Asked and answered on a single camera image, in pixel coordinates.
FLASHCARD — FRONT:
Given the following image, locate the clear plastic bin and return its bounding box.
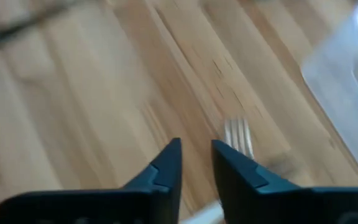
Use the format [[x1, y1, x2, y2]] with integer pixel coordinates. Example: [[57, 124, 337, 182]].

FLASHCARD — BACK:
[[300, 0, 358, 186]]

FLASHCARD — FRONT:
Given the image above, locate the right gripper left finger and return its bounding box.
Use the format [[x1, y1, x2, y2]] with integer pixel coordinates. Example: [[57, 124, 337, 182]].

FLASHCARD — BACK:
[[0, 137, 183, 224]]

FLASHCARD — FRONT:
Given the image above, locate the white-handled fork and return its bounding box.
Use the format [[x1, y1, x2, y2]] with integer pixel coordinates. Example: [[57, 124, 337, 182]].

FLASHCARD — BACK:
[[178, 117, 255, 224]]

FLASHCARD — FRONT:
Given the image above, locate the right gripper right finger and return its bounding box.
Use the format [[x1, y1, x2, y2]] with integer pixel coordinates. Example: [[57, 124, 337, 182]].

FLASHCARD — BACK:
[[211, 139, 358, 224]]

